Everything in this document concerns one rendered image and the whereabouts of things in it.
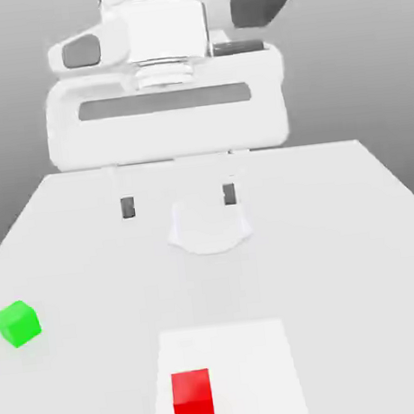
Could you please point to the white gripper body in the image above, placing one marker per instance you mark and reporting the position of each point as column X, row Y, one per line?
column 169, row 131

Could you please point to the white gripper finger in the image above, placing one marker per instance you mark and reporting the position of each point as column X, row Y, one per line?
column 127, row 207
column 229, row 193

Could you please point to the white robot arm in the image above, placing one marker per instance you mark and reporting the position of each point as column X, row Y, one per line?
column 164, row 23

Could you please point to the small green cube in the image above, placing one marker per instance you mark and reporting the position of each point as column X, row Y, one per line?
column 18, row 324

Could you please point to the small red cube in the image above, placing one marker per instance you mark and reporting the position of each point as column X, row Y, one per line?
column 193, row 400

